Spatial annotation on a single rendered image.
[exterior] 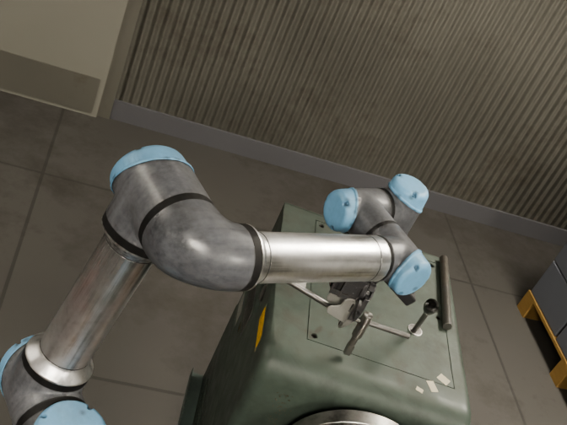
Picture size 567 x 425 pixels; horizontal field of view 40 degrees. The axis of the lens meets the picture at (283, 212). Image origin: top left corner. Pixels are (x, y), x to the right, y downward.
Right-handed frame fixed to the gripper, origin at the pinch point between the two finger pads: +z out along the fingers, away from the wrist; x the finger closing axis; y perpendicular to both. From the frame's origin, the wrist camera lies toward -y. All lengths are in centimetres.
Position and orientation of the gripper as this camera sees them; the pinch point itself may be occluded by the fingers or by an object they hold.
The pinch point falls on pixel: (345, 322)
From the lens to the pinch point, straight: 162.4
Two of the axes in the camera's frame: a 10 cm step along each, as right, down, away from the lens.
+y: -9.3, -3.4, -1.4
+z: -3.6, 7.6, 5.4
